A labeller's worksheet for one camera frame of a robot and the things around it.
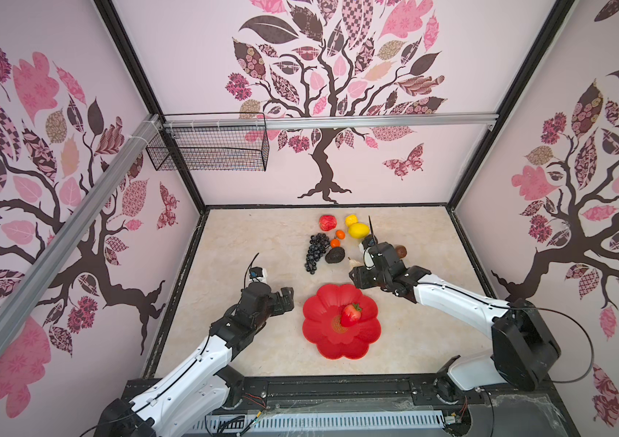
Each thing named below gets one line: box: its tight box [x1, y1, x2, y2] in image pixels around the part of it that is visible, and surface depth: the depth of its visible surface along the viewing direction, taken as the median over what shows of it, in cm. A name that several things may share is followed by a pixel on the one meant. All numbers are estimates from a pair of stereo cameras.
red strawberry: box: [340, 303, 363, 329], surface depth 87 cm
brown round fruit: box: [395, 244, 408, 259], surface depth 104 cm
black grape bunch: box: [304, 233, 331, 275], surface depth 102 cm
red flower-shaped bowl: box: [302, 284, 382, 360], surface depth 87 cm
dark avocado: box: [324, 246, 346, 265], surface depth 102 cm
